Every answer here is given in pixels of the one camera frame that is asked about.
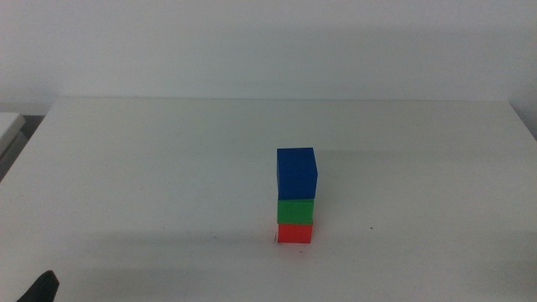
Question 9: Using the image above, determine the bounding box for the blue cube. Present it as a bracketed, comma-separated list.
[276, 147, 319, 201]

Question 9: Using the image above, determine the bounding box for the green cube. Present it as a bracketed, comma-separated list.
[277, 198, 315, 226]

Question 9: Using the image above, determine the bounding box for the red cube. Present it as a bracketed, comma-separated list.
[277, 222, 314, 245]

